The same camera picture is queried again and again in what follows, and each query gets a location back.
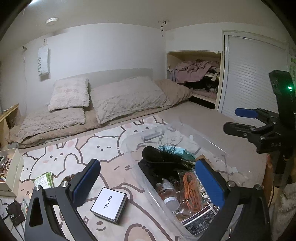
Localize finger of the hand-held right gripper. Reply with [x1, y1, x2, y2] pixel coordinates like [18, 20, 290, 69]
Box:
[235, 107, 281, 121]
[223, 122, 269, 143]

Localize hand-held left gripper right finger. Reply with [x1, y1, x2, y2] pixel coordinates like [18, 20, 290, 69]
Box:
[195, 158, 274, 241]

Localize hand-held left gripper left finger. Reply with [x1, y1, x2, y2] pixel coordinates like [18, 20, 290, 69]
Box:
[24, 159, 101, 241]

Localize brown fur headband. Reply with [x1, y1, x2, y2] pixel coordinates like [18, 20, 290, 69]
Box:
[62, 174, 80, 183]

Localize clear plastic storage bin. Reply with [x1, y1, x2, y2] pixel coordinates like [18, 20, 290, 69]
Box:
[119, 120, 249, 239]

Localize small black box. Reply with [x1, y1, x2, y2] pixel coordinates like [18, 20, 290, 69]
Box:
[6, 200, 26, 226]

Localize person's right forearm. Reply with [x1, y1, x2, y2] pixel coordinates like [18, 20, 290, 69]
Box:
[266, 153, 296, 241]

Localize white gift box black edges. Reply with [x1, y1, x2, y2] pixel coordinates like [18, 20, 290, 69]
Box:
[90, 187, 127, 224]

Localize beige mattress sheet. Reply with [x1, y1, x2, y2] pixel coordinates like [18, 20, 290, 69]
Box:
[134, 101, 269, 176]

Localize teal fabric piece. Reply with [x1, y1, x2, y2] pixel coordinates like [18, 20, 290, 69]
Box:
[183, 151, 197, 163]

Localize bunny printed bed sheet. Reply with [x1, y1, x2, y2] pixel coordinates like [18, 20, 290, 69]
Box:
[0, 115, 232, 241]

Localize white shutter door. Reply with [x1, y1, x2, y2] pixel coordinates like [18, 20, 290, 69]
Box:
[215, 29, 292, 123]

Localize playing card deck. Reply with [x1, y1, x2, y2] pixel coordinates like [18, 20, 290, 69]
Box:
[181, 206, 220, 237]

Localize clear plastic bottle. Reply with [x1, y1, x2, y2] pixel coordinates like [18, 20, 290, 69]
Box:
[157, 178, 181, 210]

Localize green wet wipes pack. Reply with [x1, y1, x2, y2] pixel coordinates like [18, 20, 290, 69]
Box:
[34, 171, 55, 188]

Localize black feather headpiece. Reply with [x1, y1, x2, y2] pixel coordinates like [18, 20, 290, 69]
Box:
[142, 139, 197, 172]

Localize pink clothes pile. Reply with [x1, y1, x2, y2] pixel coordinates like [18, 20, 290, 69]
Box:
[170, 60, 220, 84]

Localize quilted beige pillow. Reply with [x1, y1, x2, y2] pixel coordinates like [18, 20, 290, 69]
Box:
[17, 108, 86, 142]
[90, 76, 167, 124]

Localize beige folded duvet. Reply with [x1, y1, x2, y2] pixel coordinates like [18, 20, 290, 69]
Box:
[6, 79, 193, 149]

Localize white shoebox of accessories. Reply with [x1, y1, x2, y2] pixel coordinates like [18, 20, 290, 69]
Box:
[0, 148, 25, 197]

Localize built-in closet shelf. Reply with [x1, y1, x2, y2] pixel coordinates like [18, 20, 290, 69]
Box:
[166, 51, 223, 110]

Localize fluffy white pillow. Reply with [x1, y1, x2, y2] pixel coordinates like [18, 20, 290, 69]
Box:
[48, 77, 90, 112]

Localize wooden bedside shelf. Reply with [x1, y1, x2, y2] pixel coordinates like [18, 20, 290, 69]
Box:
[0, 103, 19, 149]

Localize white hanging paper bag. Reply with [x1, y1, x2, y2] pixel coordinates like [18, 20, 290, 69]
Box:
[37, 39, 50, 81]

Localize orange cable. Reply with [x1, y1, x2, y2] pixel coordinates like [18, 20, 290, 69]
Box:
[183, 173, 204, 211]

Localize black wall clip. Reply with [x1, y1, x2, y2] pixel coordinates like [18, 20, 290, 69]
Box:
[158, 20, 168, 37]

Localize white hanging cable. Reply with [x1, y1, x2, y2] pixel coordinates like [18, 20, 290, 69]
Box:
[22, 46, 29, 109]

